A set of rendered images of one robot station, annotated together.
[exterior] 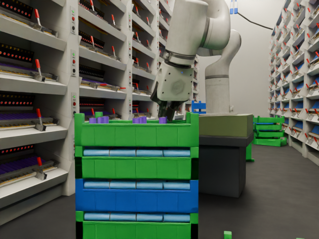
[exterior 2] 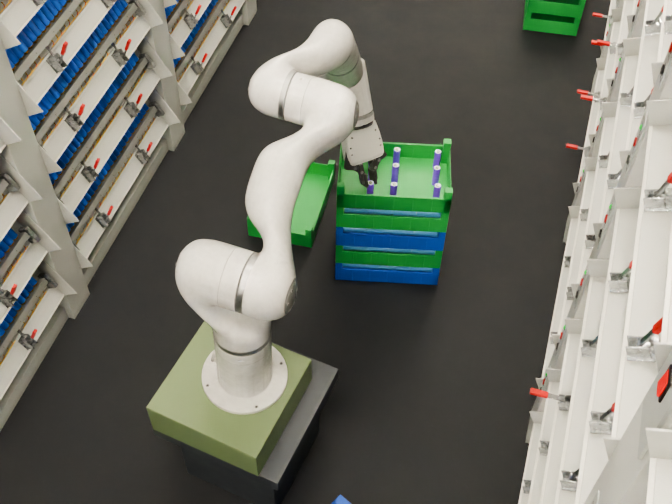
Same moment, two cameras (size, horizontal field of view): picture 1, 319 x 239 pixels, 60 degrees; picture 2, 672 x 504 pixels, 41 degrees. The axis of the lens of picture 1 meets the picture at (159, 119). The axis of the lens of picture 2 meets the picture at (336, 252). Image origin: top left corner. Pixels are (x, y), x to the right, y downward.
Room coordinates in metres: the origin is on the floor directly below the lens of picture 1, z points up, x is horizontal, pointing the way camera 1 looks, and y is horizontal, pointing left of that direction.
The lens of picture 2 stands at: (2.42, -0.10, 2.09)
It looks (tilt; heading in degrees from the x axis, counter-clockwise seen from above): 51 degrees down; 180
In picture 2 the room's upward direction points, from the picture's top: 1 degrees clockwise
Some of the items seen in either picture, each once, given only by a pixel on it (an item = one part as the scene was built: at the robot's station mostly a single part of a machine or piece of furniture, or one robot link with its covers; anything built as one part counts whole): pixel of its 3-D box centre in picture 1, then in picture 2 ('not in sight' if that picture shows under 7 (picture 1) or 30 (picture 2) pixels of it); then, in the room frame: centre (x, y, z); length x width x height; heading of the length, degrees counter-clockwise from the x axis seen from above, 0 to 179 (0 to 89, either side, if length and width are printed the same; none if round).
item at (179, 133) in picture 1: (140, 126); (394, 172); (0.76, 0.05, 0.36); 0.30 x 0.20 x 0.08; 87
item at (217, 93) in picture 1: (217, 97); (243, 354); (1.41, -0.29, 0.47); 0.19 x 0.19 x 0.18
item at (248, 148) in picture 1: (241, 145); not in sight; (2.24, -0.67, 0.10); 0.30 x 0.08 x 0.20; 6
